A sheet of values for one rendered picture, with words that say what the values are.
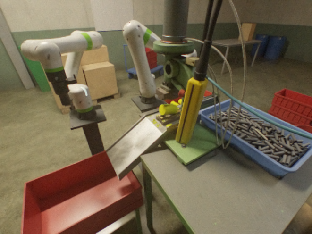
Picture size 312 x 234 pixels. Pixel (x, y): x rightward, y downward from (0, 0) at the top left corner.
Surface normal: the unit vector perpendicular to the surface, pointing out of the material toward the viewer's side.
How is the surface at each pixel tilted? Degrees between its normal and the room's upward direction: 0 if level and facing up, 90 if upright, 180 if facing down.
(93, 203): 0
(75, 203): 0
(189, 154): 0
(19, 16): 90
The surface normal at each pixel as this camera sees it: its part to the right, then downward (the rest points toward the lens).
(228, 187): 0.00, -0.83
